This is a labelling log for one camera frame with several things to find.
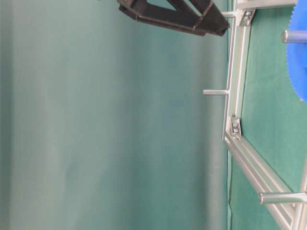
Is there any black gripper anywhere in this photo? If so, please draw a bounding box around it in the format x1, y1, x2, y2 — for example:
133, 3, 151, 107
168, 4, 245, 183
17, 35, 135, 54
118, 0, 230, 36

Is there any blue plastic gear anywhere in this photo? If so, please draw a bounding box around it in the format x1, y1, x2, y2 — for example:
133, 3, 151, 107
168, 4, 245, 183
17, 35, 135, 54
286, 0, 307, 102

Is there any top far steel shaft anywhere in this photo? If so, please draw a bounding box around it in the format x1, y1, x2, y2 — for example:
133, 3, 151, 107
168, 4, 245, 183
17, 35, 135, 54
222, 11, 236, 18

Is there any steel shaft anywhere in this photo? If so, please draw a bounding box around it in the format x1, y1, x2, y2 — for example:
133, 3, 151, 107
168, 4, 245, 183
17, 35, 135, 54
281, 30, 307, 44
203, 90, 229, 96
222, 11, 236, 18
259, 192, 307, 204

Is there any middle far steel shaft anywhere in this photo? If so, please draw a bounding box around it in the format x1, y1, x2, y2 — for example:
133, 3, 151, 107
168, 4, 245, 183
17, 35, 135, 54
203, 90, 229, 96

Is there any near upper steel shaft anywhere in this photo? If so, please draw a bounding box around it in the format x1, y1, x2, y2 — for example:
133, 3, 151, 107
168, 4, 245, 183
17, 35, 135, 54
281, 30, 307, 44

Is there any near lower steel shaft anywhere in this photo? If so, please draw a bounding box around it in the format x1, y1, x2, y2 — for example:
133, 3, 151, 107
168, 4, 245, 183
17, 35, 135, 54
259, 192, 307, 204

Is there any green backdrop curtain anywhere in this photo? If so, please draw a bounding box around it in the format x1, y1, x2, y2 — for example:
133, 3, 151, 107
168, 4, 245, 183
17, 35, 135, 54
0, 0, 228, 230

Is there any upper corner bracket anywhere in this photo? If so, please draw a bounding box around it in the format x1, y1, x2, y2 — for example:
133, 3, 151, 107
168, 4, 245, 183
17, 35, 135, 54
238, 9, 256, 27

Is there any corner bracket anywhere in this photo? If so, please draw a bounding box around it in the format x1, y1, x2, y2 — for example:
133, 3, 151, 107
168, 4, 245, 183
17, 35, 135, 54
238, 9, 256, 27
230, 116, 242, 139

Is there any lower corner bracket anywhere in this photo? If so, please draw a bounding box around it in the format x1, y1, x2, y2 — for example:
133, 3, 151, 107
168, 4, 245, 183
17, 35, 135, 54
230, 116, 242, 139

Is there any aluminium extrusion frame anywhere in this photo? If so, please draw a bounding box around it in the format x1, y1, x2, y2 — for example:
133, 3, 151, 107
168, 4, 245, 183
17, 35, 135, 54
223, 0, 307, 230

